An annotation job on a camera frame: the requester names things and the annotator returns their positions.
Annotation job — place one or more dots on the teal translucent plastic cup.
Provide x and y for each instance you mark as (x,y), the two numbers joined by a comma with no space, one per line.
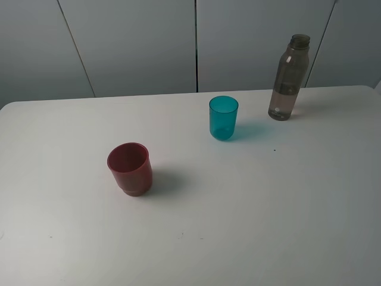
(223,114)

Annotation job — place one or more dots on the smoky translucent water bottle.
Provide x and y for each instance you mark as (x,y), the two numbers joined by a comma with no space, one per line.
(291,71)

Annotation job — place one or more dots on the red plastic cup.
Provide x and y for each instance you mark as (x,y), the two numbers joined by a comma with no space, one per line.
(131,168)

